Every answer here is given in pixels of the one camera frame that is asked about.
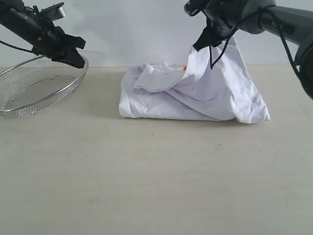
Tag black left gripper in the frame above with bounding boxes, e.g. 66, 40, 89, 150
14, 14, 86, 69

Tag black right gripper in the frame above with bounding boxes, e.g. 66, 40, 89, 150
193, 0, 245, 51

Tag white printed t-shirt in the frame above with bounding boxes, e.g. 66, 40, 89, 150
119, 39, 270, 124

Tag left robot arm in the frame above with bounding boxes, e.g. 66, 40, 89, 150
0, 0, 86, 69

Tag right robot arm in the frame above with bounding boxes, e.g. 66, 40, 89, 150
184, 0, 313, 98

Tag metal mesh basket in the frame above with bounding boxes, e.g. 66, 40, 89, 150
0, 56, 89, 118

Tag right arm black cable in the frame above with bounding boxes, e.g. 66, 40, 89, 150
190, 0, 301, 79

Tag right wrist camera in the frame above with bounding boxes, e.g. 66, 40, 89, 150
184, 0, 209, 17

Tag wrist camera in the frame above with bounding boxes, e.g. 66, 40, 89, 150
184, 0, 209, 17
40, 2, 66, 21

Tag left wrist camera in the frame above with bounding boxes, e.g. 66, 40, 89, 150
40, 2, 66, 21

